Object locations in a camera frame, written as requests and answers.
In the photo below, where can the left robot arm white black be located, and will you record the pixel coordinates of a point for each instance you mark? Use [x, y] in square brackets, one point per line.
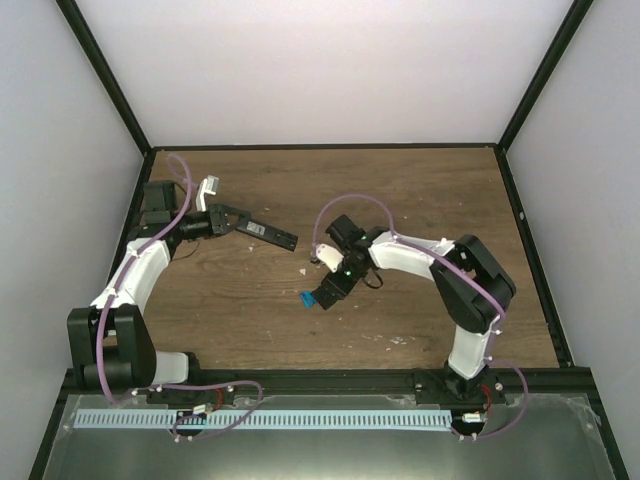
[111, 347]

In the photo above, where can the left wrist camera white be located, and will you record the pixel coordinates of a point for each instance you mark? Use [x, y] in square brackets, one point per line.
[207, 187]

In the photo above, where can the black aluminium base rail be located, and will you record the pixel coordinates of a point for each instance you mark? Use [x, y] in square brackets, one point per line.
[428, 386]

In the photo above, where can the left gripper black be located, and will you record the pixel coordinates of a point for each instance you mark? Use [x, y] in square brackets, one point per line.
[218, 224]

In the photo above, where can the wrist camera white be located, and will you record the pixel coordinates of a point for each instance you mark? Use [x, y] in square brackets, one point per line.
[329, 256]
[207, 187]

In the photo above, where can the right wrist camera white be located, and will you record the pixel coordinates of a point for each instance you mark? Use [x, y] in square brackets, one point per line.
[329, 256]

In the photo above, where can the black frame post left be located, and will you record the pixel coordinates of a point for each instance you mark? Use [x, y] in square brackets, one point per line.
[90, 47]

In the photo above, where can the black frame post right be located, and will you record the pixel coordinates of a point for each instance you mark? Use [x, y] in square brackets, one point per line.
[563, 37]

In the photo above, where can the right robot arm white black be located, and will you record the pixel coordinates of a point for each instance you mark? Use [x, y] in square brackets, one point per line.
[475, 289]

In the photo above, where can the black frame post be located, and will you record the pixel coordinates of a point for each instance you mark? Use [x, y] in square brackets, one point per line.
[563, 37]
[90, 47]

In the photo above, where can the metal front plate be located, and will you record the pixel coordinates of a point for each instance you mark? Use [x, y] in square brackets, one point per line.
[549, 436]

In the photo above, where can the light blue slotted cable duct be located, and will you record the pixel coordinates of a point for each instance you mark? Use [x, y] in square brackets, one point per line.
[142, 419]

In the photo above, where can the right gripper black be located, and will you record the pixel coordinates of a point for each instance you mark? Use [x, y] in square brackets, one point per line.
[340, 288]

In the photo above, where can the black remote control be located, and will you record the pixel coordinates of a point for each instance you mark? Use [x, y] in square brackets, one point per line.
[268, 233]

